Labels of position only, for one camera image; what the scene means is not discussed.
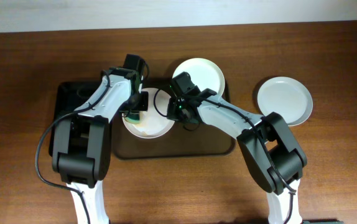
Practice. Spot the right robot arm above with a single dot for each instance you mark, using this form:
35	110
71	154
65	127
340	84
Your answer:
272	154

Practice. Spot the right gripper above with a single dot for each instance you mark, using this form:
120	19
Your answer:
171	113

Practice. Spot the white plate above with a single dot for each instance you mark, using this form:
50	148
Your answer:
287	97
151	124
204	74

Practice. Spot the brown plastic serving tray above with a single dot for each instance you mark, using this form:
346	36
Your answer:
182	140

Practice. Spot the small black tray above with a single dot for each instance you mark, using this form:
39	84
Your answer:
71	95

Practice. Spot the white plate top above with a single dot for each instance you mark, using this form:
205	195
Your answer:
204	74

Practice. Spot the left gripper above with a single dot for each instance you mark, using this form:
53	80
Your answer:
144	104

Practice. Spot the green yellow sponge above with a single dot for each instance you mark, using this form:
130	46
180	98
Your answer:
133	118

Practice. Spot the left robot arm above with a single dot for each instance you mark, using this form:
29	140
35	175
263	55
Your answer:
81	141

